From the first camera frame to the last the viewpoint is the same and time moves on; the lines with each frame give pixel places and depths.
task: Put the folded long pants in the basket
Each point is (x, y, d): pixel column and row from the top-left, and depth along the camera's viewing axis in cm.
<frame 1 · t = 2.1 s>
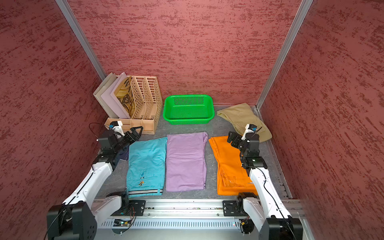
left hand: (138, 132, 83), fingers open
right hand: (232, 136, 83), fingers open
green plastic basket: (188, 109, 120), on the table
orange folded pants: (233, 178, 84), point 2 cm above the table
khaki folded pants: (243, 114, 117), point 2 cm above the table
purple folded pants: (185, 154, 96), on the table
teal folded shorts: (146, 158, 92), point 2 cm above the table
beige plastic file organizer: (147, 92, 109), point 18 cm above the table
grey folder: (104, 84, 94), point 30 cm above the table
lilac folder: (111, 100, 92), point 25 cm above the table
brown patterned book: (125, 94, 101), point 21 cm above the table

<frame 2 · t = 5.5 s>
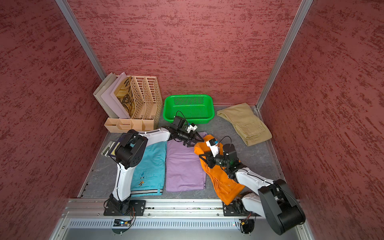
left hand: (200, 144, 89), fingers open
right hand: (200, 157, 83), fingers closed
orange folded pants: (228, 188, 81), point 2 cm above the table
the other named things where they were.

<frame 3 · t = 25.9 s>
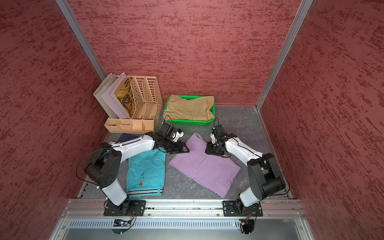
left hand: (184, 154, 86), fingers open
right hand: (207, 153, 89), fingers open
khaki folded pants: (197, 108, 112), point 8 cm above the table
purple folded pants: (216, 173, 85), point 3 cm above the table
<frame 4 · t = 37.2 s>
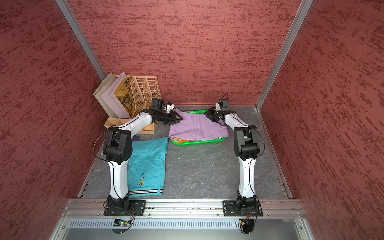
left hand: (180, 121, 94), fingers open
right hand: (205, 114, 103), fingers open
purple folded pants: (196, 126, 99), point 9 cm above the table
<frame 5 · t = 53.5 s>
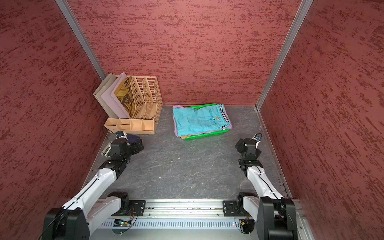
left hand: (134, 144, 86), fingers open
right hand: (245, 144, 88), fingers open
teal folded shorts: (188, 121, 96), point 14 cm above the table
